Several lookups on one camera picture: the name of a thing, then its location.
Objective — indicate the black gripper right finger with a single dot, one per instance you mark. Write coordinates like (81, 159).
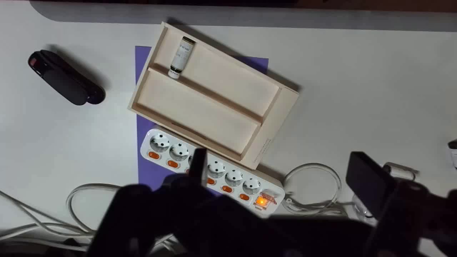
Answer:
(409, 215)

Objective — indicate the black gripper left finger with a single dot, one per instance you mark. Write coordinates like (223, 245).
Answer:
(158, 219)

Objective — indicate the white power strip orange switches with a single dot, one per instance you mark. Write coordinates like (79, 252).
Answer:
(180, 152)

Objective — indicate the purple mat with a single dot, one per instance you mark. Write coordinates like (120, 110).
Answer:
(148, 176)

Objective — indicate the white tube black cap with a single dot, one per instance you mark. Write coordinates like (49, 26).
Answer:
(453, 155)

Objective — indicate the light wooden divided tray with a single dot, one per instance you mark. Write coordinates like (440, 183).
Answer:
(215, 95)

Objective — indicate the white tube with label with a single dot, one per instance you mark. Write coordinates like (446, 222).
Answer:
(182, 58)

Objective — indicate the black device with red button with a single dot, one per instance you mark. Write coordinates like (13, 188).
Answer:
(66, 80)

